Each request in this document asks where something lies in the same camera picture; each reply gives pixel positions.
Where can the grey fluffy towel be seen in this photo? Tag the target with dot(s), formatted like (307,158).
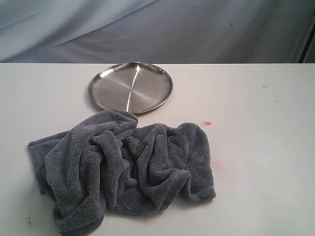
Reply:
(108,163)

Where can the round stainless steel plate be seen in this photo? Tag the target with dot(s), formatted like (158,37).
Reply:
(135,87)

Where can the grey backdrop cloth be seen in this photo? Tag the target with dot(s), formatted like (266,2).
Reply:
(154,31)

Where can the black tripod leg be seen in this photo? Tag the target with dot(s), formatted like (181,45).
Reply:
(307,45)

